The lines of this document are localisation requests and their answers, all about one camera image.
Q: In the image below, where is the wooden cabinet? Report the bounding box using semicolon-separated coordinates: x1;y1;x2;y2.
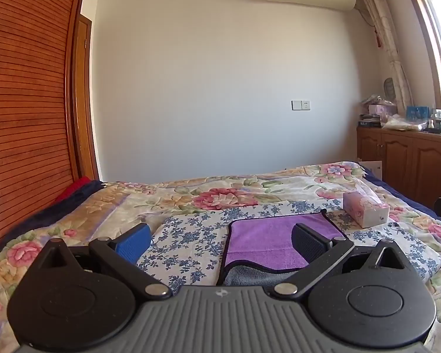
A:
356;126;441;211

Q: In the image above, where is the purple towel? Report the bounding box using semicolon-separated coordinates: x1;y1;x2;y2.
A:
220;209;348;276

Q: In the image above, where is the pink tissue box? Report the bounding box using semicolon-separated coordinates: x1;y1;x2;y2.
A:
343;184;390;228

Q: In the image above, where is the wooden framed window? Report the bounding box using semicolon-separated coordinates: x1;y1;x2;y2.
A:
399;0;441;111

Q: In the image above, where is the pale patterned curtain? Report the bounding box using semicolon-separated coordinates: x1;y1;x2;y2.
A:
353;0;414;115

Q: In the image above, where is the blue box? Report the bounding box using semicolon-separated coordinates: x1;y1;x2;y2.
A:
406;106;431;120

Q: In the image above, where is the wooden door frame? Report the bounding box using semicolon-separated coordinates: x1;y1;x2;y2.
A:
71;14;100;182

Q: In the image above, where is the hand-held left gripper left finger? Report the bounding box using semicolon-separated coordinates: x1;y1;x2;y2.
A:
29;223;173;300

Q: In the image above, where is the blue floral cloth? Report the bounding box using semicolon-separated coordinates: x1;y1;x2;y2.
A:
136;200;441;295

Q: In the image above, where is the white cardboard box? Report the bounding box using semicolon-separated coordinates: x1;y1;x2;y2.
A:
360;160;383;177

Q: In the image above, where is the grey towel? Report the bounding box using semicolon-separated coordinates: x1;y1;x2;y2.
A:
218;264;303;287

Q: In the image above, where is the red cloth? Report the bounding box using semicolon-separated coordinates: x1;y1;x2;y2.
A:
55;176;93;203

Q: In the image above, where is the pink floral bedspread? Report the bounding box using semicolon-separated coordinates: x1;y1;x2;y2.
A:
0;162;441;353

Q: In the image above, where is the white plastic bag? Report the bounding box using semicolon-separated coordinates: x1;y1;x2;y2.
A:
381;115;422;131

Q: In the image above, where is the stack of books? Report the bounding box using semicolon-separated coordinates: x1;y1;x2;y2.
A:
358;115;382;129

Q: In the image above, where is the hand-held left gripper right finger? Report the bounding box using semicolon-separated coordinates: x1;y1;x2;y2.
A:
266;223;414;300

